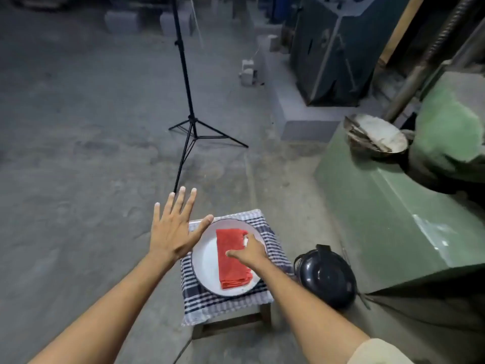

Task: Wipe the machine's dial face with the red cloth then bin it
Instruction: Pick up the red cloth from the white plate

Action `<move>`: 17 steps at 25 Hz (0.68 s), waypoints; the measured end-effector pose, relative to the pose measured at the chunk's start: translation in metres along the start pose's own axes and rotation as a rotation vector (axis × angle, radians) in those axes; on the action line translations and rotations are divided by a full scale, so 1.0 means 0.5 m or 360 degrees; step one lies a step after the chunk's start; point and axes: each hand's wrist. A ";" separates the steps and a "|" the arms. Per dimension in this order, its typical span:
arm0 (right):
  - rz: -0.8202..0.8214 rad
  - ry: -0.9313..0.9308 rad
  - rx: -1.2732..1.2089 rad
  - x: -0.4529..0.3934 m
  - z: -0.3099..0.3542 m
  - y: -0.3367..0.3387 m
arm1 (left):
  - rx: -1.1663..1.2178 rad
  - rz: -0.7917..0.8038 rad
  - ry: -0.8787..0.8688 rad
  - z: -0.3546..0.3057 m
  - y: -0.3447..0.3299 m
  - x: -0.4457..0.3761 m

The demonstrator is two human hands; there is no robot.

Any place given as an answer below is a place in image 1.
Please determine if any person's right hand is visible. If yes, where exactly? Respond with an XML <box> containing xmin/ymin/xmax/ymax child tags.
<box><xmin>225</xmin><ymin>234</ymin><xmax>270</xmax><ymax>271</ymax></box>

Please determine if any person's left hand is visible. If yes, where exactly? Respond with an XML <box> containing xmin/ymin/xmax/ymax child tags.
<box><xmin>149</xmin><ymin>187</ymin><xmax>214</xmax><ymax>263</ymax></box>

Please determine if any red cloth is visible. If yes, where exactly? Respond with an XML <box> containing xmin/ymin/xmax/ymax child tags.
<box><xmin>215</xmin><ymin>228</ymin><xmax>254</xmax><ymax>290</ymax></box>

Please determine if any person's right forearm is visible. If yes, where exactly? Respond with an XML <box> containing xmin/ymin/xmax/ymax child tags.
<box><xmin>255</xmin><ymin>259</ymin><xmax>371</xmax><ymax>364</ymax></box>

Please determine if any person's left forearm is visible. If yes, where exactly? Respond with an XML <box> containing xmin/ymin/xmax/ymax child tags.
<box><xmin>28</xmin><ymin>251</ymin><xmax>177</xmax><ymax>364</ymax></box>

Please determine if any white round plate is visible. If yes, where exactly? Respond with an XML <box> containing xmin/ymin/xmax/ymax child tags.
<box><xmin>191</xmin><ymin>218</ymin><xmax>267</xmax><ymax>298</ymax></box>

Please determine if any black white checkered cloth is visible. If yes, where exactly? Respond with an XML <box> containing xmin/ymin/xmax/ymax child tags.
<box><xmin>180</xmin><ymin>209</ymin><xmax>295</xmax><ymax>327</ymax></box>

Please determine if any small wooden stool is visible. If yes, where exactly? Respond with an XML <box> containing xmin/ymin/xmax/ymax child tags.
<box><xmin>191</xmin><ymin>302</ymin><xmax>273</xmax><ymax>341</ymax></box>

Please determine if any black tripod stand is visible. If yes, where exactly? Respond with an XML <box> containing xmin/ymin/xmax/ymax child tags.
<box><xmin>168</xmin><ymin>0</ymin><xmax>249</xmax><ymax>194</ymax></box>

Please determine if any small grey concrete block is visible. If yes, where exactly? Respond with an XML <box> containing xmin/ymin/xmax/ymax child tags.
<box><xmin>239</xmin><ymin>59</ymin><xmax>257</xmax><ymax>87</ymax></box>

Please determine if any grey concrete plinth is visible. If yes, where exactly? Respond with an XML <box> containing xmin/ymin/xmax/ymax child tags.
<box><xmin>256</xmin><ymin>34</ymin><xmax>383</xmax><ymax>143</ymax></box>

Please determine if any green machine body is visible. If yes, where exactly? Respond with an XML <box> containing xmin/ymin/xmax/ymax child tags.
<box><xmin>314</xmin><ymin>71</ymin><xmax>485</xmax><ymax>364</ymax></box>

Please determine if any beige sleeve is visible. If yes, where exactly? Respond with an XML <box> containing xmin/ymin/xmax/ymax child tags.
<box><xmin>347</xmin><ymin>338</ymin><xmax>415</xmax><ymax>364</ymax></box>

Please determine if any dusty metal bowl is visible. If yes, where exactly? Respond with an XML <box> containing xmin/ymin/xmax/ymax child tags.
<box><xmin>343</xmin><ymin>113</ymin><xmax>410</xmax><ymax>159</ymax></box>

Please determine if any dark green metal cabinet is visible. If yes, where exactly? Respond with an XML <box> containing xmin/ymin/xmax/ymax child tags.
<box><xmin>289</xmin><ymin>0</ymin><xmax>412</xmax><ymax>107</ymax></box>

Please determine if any threaded steel rod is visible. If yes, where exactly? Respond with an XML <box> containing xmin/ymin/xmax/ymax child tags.
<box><xmin>383</xmin><ymin>0</ymin><xmax>479</xmax><ymax>123</ymax></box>

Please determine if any wooden plank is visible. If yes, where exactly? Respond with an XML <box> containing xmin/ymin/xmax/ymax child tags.
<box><xmin>377</xmin><ymin>0</ymin><xmax>425</xmax><ymax>67</ymax></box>

